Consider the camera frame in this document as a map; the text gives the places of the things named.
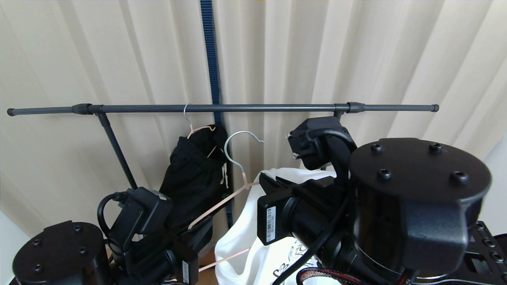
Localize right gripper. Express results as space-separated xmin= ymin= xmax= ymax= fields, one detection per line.
xmin=257 ymin=185 xmax=352 ymax=270

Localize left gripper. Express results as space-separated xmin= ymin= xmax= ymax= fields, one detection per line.
xmin=129 ymin=237 xmax=200 ymax=285

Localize white garment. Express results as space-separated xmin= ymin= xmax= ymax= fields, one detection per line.
xmin=214 ymin=167 xmax=338 ymax=285

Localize pink clothes hanger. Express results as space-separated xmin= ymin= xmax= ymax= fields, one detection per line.
xmin=183 ymin=104 xmax=218 ymax=159
xmin=187 ymin=131 xmax=265 ymax=273

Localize black shorts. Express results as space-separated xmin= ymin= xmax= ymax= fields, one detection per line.
xmin=158 ymin=124 xmax=231 ymax=235

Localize black clothes rack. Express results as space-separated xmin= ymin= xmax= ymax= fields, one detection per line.
xmin=6 ymin=102 xmax=440 ymax=190

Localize white curtain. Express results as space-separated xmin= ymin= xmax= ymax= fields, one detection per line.
xmin=213 ymin=0 xmax=507 ymax=254
xmin=0 ymin=0 xmax=231 ymax=242

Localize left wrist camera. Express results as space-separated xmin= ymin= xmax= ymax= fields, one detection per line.
xmin=108 ymin=187 xmax=174 ymax=255

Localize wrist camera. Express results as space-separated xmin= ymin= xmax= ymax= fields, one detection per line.
xmin=286 ymin=116 xmax=358 ymax=187
xmin=108 ymin=187 xmax=174 ymax=255

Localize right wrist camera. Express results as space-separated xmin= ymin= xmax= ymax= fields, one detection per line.
xmin=286 ymin=116 xmax=358 ymax=187

